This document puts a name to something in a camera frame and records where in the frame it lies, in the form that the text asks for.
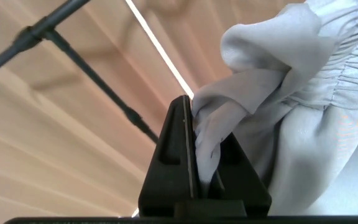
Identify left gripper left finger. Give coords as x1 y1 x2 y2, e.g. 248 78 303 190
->
138 94 203 218

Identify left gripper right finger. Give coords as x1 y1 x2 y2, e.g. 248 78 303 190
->
208 132 272 218

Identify pale grey shorts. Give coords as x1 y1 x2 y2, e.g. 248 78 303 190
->
191 0 358 217

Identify black clothes rack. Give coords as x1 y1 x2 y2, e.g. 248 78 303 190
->
0 0 160 144

